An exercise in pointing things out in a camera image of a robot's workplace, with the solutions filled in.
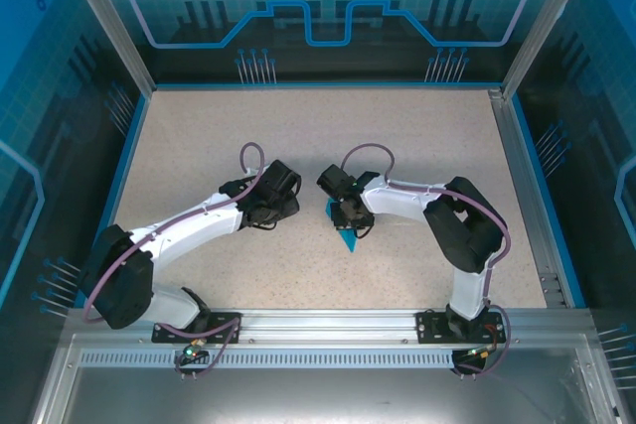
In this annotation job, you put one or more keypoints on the small connector with green light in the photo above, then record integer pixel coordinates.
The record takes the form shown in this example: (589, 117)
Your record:
(191, 353)
(481, 351)

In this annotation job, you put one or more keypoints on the aluminium side rail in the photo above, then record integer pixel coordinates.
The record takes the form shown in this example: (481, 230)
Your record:
(519, 171)

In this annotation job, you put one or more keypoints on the metal sheet frame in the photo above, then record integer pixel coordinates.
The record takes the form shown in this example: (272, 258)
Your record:
(318, 394)

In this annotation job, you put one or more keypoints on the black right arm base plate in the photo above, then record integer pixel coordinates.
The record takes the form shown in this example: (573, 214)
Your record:
(427, 327)

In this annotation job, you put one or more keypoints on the aluminium mounting rail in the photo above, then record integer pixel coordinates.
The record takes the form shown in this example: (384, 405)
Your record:
(328, 325)

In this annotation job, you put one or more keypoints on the aluminium frame post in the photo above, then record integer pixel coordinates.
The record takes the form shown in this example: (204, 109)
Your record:
(545, 22)
(118, 32)

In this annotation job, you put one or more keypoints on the blue cloth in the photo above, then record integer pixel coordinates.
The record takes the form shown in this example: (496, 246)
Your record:
(350, 240)

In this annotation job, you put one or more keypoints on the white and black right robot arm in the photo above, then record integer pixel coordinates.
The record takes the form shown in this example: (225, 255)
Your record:
(397, 198)

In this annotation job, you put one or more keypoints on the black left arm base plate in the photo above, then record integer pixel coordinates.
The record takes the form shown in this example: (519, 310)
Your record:
(161, 334)

